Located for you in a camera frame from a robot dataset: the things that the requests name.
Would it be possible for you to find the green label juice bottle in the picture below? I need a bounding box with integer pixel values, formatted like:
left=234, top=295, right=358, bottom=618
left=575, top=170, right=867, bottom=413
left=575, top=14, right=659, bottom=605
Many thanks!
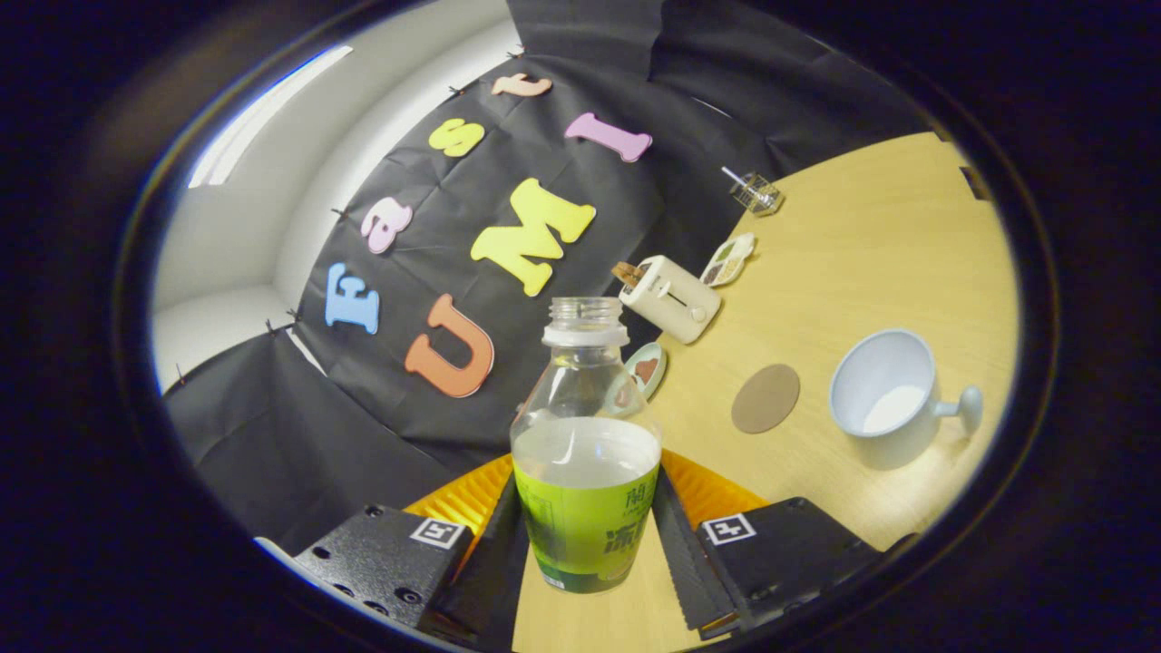
left=510, top=297, right=663, bottom=595

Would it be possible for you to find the white cup with handle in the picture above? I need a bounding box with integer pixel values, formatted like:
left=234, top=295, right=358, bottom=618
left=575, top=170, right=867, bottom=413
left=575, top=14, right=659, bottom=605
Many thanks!
left=828, top=328, right=984, bottom=471

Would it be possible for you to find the cream toaster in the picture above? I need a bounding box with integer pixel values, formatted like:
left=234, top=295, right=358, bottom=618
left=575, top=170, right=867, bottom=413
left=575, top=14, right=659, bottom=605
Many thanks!
left=620, top=255, right=723, bottom=346

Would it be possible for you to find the small clear glass holder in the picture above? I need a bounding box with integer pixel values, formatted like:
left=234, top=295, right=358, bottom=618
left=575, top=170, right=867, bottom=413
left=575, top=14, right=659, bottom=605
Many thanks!
left=731, top=172, right=785, bottom=217

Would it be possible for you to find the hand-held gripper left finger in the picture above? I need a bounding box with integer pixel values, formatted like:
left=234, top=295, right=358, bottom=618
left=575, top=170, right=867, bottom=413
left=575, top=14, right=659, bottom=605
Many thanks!
left=292, top=453, right=532, bottom=652

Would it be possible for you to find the pale green plate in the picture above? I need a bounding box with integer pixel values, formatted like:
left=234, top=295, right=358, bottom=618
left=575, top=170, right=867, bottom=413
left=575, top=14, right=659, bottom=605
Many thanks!
left=603, top=342, right=668, bottom=418

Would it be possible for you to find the round brown coaster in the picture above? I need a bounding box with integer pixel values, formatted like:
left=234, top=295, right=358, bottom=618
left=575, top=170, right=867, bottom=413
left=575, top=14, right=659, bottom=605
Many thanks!
left=731, top=364, right=802, bottom=434

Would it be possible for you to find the white sectioned palette tray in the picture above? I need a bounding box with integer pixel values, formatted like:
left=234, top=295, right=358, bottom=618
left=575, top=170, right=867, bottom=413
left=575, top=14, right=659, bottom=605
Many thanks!
left=700, top=232, right=757, bottom=288

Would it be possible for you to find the wooden table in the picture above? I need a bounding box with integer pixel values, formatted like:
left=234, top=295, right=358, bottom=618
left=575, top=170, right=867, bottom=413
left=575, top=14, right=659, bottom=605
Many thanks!
left=512, top=132, right=1021, bottom=653

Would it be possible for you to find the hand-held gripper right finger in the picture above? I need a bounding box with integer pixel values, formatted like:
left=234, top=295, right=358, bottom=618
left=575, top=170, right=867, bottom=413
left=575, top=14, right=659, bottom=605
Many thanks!
left=651, top=449, right=917, bottom=640

